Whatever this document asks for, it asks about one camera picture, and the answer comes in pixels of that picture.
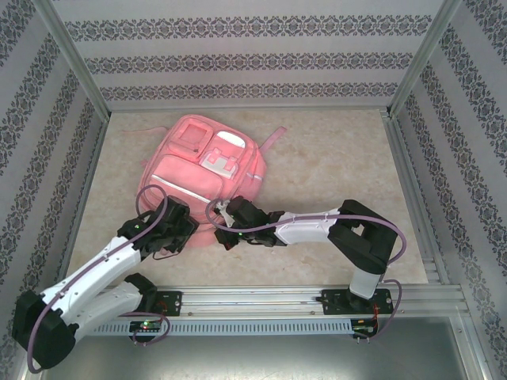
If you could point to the pink backpack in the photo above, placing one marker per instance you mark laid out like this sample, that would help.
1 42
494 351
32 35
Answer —
186 174

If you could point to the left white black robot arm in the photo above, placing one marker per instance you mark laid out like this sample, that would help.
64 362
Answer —
91 269

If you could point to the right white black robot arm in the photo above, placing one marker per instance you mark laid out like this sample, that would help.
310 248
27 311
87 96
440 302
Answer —
309 229

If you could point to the left small circuit board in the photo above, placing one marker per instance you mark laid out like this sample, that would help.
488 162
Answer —
146 325

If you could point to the small circuit board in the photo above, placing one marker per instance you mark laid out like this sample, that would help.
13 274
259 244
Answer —
366 327
146 325

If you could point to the grey sheet metal panel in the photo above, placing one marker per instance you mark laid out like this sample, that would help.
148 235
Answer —
253 356

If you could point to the right small circuit board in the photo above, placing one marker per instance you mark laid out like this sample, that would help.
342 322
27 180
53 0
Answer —
366 327

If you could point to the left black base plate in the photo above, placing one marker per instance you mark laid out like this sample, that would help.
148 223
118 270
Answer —
172 302

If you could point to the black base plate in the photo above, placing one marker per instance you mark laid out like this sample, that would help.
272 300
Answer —
332 302
172 302

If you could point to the wide aluminium mounting rail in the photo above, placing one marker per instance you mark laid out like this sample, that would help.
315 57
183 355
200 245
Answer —
253 301

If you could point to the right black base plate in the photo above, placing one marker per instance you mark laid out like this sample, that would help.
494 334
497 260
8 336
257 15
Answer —
332 302

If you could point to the aluminium frame post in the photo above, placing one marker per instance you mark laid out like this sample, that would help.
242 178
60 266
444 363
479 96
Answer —
71 59
425 57

